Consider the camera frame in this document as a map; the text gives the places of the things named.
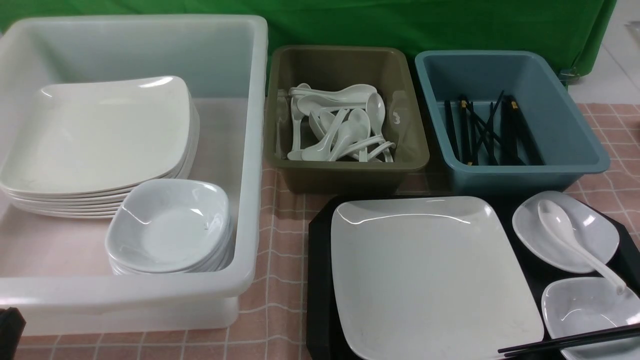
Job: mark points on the large white square plate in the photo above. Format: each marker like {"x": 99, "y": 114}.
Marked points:
{"x": 431, "y": 278}

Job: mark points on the white ceramic soup spoon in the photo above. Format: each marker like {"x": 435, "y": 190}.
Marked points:
{"x": 557, "y": 223}

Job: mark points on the white shallow bowl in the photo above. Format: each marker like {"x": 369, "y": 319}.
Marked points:
{"x": 595, "y": 233}
{"x": 588, "y": 303}

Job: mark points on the black chopstick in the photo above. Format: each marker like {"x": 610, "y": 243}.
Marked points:
{"x": 626, "y": 327}
{"x": 585, "y": 339}

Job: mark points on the pile of white soup spoons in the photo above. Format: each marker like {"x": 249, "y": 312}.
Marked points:
{"x": 330, "y": 125}

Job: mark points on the olive green plastic bin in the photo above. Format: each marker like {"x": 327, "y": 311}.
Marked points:
{"x": 333, "y": 68}

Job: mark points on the pink checked tablecloth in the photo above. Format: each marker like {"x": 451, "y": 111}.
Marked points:
{"x": 271, "y": 324}

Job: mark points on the black serving tray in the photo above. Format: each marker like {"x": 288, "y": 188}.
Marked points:
{"x": 325, "y": 339}

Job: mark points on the stack of white bowls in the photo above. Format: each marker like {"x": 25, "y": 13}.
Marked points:
{"x": 170, "y": 226}

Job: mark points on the bundle of black chopsticks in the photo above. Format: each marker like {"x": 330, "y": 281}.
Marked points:
{"x": 504, "y": 136}

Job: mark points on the blue plastic bin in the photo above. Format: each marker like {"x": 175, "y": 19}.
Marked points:
{"x": 569, "y": 147}

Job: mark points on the stack of white square plates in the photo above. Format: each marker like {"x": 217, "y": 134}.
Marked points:
{"x": 83, "y": 147}

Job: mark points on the large translucent white tub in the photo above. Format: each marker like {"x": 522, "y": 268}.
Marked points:
{"x": 55, "y": 271}

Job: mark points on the green backdrop cloth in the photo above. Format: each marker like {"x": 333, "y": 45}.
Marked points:
{"x": 567, "y": 33}

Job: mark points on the black object at corner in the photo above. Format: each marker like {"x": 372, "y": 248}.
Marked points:
{"x": 12, "y": 325}

